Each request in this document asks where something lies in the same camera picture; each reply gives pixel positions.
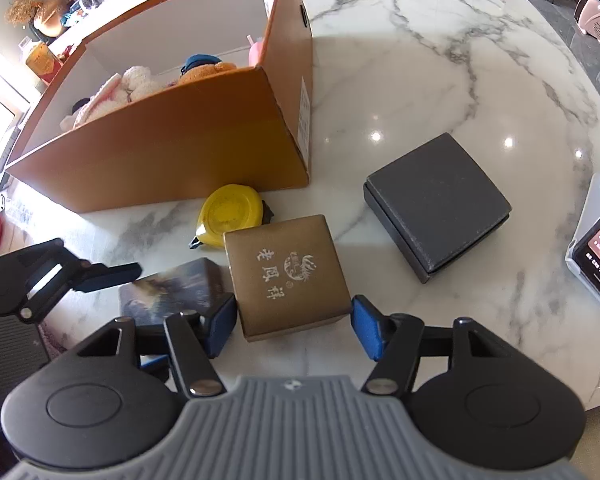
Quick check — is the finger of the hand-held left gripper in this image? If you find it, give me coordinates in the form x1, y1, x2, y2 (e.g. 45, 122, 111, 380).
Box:
10, 238, 144, 322
139, 355, 171, 383

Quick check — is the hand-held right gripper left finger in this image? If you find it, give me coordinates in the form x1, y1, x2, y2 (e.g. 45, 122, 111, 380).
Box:
75, 294, 238, 397

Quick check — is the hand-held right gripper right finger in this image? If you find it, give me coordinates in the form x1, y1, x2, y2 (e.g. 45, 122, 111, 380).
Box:
352, 295, 526, 396

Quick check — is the gold brown box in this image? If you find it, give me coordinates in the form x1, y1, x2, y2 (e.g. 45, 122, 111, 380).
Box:
223, 214, 352, 343

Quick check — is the orange cardboard box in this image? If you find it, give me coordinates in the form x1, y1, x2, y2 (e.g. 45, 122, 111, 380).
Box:
4, 0, 315, 214

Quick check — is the white pink crocheted bunny toy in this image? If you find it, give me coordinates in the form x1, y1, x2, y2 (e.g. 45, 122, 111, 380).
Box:
72, 65, 168, 123

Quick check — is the orange plush bear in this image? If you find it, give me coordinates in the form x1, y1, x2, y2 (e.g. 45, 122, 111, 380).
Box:
172, 54, 238, 86

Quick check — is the dark picture card box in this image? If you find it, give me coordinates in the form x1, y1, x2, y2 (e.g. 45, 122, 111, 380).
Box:
117, 258, 228, 328

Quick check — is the black mesh chair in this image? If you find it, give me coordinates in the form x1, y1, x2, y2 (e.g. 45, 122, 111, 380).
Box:
0, 310, 51, 461

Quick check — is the yellow tape measure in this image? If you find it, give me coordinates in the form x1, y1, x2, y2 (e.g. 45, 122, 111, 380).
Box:
189, 184, 277, 250

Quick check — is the dark grey box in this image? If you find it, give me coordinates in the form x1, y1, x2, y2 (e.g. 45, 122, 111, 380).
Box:
363, 132, 512, 284

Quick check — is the orange jar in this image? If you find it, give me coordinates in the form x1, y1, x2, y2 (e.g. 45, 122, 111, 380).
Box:
25, 40, 56, 83

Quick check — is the gold vase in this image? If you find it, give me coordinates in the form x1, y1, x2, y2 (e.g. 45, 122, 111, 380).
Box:
32, 0, 71, 38

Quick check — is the dried flower bunch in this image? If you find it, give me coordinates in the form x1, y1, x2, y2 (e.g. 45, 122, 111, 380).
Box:
5, 0, 43, 28

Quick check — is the pink heater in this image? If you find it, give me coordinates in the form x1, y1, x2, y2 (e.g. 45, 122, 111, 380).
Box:
572, 0, 600, 43

